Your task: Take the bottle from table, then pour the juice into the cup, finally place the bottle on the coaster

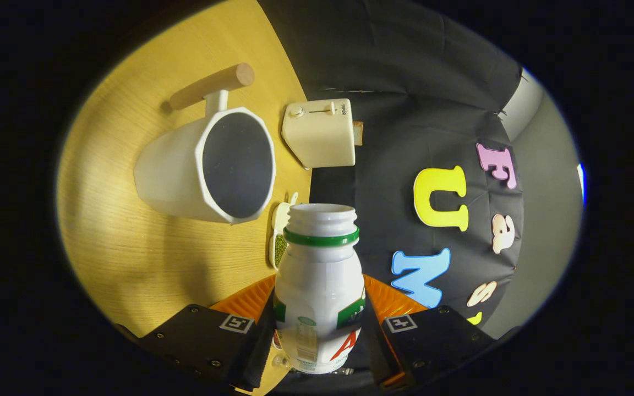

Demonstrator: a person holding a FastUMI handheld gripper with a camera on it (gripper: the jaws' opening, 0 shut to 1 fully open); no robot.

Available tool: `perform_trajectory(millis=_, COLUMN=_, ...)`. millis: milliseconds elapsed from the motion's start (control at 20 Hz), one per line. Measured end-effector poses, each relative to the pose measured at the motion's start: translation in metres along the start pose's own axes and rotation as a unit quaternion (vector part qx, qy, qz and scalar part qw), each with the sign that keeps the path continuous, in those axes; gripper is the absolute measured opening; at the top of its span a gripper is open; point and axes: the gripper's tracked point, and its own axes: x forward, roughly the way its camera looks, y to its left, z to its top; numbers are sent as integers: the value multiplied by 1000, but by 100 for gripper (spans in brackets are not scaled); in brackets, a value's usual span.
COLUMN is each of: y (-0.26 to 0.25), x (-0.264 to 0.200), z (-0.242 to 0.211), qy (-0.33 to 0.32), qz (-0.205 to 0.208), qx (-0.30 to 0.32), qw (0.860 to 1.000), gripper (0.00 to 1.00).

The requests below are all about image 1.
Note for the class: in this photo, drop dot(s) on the black backdrop cloth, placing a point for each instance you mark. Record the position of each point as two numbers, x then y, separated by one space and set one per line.
405 82

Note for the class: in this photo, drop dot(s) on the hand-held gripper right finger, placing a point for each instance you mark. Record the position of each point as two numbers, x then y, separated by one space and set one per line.
438 344

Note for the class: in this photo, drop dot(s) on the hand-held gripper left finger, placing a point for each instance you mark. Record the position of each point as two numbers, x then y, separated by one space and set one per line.
196 341

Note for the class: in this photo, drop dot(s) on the cream toaster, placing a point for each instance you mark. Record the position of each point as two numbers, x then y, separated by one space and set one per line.
317 137

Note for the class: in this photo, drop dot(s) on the bread slice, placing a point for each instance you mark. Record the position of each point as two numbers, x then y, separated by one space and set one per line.
358 133

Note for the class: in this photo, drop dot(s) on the white divided dish with beans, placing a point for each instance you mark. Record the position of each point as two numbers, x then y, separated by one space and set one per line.
279 250

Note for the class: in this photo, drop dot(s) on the wooden table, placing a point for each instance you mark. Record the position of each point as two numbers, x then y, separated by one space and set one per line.
130 253

